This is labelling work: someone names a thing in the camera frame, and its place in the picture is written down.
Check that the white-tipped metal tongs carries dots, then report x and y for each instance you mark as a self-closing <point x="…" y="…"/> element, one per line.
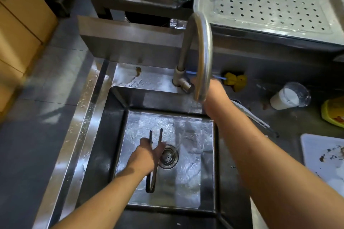
<point x="255" y="117"/>

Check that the white plastic tray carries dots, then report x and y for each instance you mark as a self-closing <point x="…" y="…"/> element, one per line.
<point x="328" y="161"/>

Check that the person's right hand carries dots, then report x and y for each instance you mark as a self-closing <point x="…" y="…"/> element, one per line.
<point x="217" y="97"/>

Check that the person's right forearm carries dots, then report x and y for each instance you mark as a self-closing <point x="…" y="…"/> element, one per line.
<point x="274" y="172"/>

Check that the person's left forearm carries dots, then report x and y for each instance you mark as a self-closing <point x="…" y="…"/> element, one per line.
<point x="102" y="204"/>

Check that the stainless steel sink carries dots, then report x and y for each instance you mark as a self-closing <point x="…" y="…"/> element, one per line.
<point x="188" y="169"/>

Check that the yellow detergent bottle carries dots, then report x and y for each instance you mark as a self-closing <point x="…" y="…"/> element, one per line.
<point x="334" y="113"/>

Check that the person's left hand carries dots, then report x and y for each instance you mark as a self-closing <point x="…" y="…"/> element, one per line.
<point x="142" y="159"/>

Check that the curved steel faucet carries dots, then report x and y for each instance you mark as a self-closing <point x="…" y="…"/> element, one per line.
<point x="204" y="49"/>

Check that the clear cup with white liquid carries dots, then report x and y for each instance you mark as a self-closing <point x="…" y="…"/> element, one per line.
<point x="285" y="100"/>

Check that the light wooden cabinet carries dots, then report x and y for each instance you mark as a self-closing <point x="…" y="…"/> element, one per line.
<point x="21" y="35"/>

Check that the steel tongs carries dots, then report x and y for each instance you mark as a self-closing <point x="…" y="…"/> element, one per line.
<point x="150" y="186"/>

